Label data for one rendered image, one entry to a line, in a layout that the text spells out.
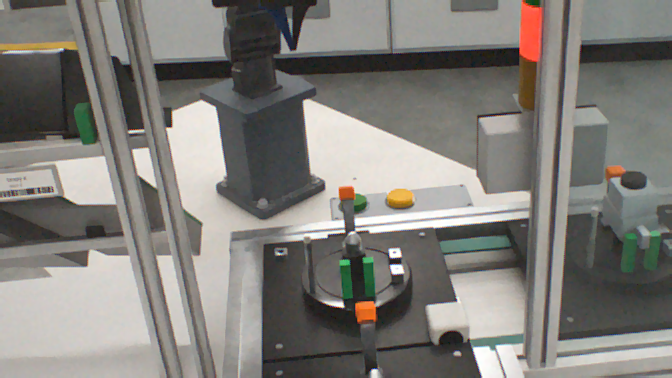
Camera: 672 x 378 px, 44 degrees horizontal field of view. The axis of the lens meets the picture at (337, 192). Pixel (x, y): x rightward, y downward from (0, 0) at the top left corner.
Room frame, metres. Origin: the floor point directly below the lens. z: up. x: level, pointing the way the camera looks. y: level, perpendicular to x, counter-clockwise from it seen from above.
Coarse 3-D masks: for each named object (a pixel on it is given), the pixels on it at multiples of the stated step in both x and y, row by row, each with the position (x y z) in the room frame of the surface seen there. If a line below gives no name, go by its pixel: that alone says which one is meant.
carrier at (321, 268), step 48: (336, 240) 0.95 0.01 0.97; (384, 240) 0.94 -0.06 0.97; (432, 240) 0.93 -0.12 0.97; (288, 288) 0.85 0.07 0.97; (336, 288) 0.82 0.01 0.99; (384, 288) 0.81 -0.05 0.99; (432, 288) 0.83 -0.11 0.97; (288, 336) 0.76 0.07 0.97; (336, 336) 0.75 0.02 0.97; (384, 336) 0.74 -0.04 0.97; (432, 336) 0.73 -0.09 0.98
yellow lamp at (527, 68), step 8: (520, 56) 0.73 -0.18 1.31; (520, 64) 0.73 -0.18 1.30; (528, 64) 0.71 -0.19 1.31; (536, 64) 0.71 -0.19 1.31; (520, 72) 0.72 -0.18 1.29; (528, 72) 0.71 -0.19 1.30; (536, 72) 0.71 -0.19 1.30; (520, 80) 0.72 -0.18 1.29; (528, 80) 0.71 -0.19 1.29; (520, 88) 0.72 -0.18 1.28; (528, 88) 0.71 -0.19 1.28; (520, 96) 0.72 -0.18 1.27; (528, 96) 0.71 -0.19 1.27; (520, 104) 0.72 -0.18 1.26; (528, 104) 0.71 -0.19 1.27
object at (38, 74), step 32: (0, 64) 0.68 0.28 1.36; (32, 64) 0.68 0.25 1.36; (64, 64) 0.68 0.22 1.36; (0, 96) 0.67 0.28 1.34; (32, 96) 0.67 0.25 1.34; (64, 96) 0.66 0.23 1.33; (128, 96) 0.79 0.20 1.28; (0, 128) 0.66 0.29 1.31; (32, 128) 0.66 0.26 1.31; (64, 128) 0.65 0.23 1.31; (128, 128) 0.78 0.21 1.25
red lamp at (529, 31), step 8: (528, 8) 0.72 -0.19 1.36; (536, 8) 0.71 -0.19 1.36; (528, 16) 0.72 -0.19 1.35; (536, 16) 0.71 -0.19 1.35; (528, 24) 0.71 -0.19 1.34; (536, 24) 0.71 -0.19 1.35; (520, 32) 0.73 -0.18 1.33; (528, 32) 0.71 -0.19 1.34; (536, 32) 0.71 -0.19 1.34; (520, 40) 0.73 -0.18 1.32; (528, 40) 0.71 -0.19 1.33; (536, 40) 0.71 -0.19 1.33; (520, 48) 0.73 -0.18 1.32; (528, 48) 0.71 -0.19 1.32; (536, 48) 0.71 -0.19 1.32; (528, 56) 0.71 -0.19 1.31; (536, 56) 0.71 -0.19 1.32
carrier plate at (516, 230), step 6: (510, 222) 0.96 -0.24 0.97; (516, 222) 0.96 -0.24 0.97; (522, 222) 0.96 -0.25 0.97; (528, 222) 0.96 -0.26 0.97; (510, 228) 0.94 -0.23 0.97; (516, 228) 0.94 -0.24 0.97; (522, 228) 0.94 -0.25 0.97; (510, 234) 0.94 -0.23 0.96; (516, 234) 0.93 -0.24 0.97; (522, 234) 0.93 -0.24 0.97; (510, 240) 0.94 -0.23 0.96; (516, 240) 0.91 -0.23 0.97; (522, 240) 0.91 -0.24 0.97; (516, 246) 0.91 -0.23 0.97; (522, 246) 0.90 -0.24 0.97; (516, 252) 0.90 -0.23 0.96; (522, 252) 0.89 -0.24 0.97; (522, 258) 0.88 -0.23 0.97; (522, 264) 0.87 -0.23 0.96
